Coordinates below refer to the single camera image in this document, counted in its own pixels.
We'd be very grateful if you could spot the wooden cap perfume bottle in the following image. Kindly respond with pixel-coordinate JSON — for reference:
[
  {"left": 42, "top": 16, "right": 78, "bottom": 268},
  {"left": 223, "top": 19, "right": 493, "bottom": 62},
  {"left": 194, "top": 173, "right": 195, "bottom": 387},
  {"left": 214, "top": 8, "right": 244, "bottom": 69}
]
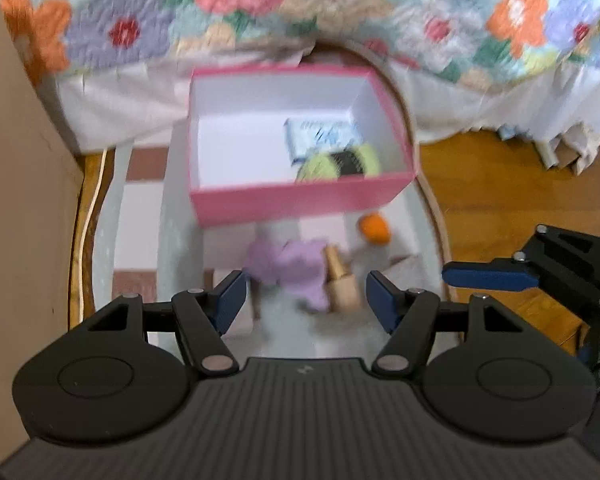
[{"left": 323, "top": 245, "right": 363, "bottom": 313}]

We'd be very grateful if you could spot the purple cloth item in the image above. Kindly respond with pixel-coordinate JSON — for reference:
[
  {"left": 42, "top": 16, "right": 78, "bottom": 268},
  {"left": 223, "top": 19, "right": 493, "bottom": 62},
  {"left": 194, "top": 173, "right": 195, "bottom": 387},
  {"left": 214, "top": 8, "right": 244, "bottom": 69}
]
[{"left": 244, "top": 237, "right": 329, "bottom": 312}]

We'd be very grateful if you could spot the orange makeup sponge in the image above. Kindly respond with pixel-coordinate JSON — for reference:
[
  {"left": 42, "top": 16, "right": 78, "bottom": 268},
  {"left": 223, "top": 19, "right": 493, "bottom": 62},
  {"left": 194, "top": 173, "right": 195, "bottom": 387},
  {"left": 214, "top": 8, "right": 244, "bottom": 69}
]
[{"left": 358, "top": 211, "right": 391, "bottom": 246}]

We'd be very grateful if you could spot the round checkered rug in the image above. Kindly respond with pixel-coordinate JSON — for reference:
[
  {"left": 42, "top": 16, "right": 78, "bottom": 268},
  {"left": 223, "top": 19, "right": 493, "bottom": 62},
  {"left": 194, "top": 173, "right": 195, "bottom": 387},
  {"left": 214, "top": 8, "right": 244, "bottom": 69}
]
[{"left": 81, "top": 117, "right": 449, "bottom": 360}]

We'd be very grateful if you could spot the yellow green black roll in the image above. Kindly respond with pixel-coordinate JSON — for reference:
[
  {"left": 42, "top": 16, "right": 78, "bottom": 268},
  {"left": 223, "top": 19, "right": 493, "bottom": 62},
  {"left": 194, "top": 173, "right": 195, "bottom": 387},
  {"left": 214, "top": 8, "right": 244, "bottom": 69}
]
[{"left": 296, "top": 143, "right": 382, "bottom": 182}]

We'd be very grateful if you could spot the pink cardboard box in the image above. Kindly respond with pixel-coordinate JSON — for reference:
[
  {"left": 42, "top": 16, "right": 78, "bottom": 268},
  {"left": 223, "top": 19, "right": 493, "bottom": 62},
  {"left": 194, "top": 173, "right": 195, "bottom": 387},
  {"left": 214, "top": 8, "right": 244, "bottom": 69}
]
[{"left": 187, "top": 65, "right": 416, "bottom": 228}]

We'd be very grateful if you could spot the white patterned small box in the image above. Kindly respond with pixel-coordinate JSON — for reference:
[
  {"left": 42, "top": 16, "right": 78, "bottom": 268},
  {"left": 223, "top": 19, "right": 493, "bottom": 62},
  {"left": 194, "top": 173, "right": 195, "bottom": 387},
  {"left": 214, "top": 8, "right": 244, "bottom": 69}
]
[{"left": 284, "top": 118, "right": 363, "bottom": 165}]

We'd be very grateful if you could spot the beige cardboard panel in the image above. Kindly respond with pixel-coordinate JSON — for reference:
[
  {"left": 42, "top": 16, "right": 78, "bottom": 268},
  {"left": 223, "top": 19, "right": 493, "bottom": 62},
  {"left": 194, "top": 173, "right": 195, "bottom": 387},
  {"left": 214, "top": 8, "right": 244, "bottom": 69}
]
[{"left": 0, "top": 8, "right": 83, "bottom": 462}]

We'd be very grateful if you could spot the floral quilt bedspread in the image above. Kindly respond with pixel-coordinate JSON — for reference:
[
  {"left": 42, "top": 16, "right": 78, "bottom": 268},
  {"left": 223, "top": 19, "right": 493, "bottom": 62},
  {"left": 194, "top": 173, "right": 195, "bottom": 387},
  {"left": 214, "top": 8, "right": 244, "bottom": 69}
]
[{"left": 0, "top": 0, "right": 600, "bottom": 88}]

